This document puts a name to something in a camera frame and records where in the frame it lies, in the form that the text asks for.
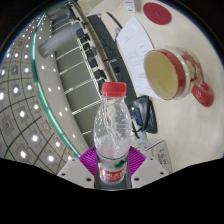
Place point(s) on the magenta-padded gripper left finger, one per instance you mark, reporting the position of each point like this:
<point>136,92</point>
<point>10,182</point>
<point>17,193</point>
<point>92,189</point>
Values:
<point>87,160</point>

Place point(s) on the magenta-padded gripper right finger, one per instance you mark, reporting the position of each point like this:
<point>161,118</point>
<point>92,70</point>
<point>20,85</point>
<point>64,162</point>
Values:
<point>136,160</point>

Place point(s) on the clear red-capped water bottle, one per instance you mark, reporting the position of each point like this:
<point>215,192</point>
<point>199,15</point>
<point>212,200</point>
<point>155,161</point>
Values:
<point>112,133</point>

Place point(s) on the black desk phone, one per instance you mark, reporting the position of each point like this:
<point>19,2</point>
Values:
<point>148,116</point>

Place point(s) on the group of ceiling lights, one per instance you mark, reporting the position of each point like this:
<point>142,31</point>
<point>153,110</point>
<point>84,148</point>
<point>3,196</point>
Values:
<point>21,113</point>

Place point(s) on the red and cream mug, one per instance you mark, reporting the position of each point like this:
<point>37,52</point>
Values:
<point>170,75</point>

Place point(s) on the row of black office chairs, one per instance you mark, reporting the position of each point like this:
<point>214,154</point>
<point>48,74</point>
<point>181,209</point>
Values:
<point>90,53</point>

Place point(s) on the white printed paper sheet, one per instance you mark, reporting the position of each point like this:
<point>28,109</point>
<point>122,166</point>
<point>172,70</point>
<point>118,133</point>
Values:
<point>133,43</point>

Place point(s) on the flat round red coaster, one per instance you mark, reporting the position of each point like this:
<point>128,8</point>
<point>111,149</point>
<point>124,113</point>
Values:
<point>157,13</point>

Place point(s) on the white remote control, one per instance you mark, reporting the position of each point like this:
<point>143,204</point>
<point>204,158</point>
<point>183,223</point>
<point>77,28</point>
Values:
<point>132,5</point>

